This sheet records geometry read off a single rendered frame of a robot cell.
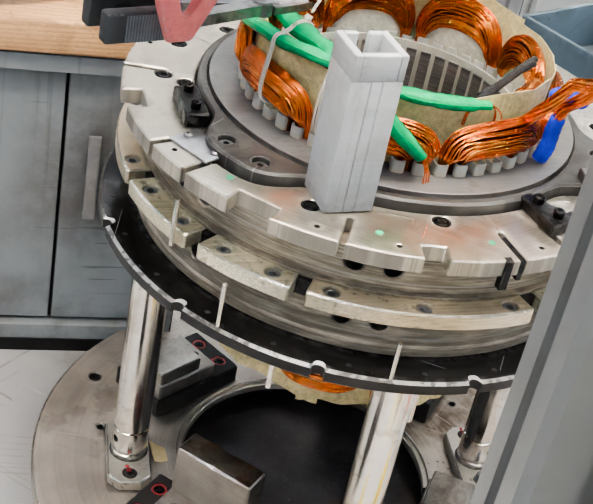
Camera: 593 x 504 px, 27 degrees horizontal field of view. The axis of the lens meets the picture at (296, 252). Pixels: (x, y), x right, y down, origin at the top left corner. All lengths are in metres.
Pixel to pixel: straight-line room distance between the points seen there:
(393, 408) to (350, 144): 0.17
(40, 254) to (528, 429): 0.76
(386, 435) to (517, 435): 0.47
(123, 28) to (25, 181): 0.34
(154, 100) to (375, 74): 0.16
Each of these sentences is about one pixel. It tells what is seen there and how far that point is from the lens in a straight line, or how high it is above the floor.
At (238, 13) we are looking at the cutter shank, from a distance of 0.65.
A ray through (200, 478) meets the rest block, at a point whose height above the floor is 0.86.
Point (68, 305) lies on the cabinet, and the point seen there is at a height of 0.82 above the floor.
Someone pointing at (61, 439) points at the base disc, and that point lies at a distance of 0.91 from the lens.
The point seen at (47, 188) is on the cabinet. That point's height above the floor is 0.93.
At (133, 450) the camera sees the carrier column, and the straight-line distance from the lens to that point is 0.88.
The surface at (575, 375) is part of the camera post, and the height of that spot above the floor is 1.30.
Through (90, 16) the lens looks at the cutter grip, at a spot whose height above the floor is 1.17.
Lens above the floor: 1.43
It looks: 33 degrees down
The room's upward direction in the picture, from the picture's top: 12 degrees clockwise
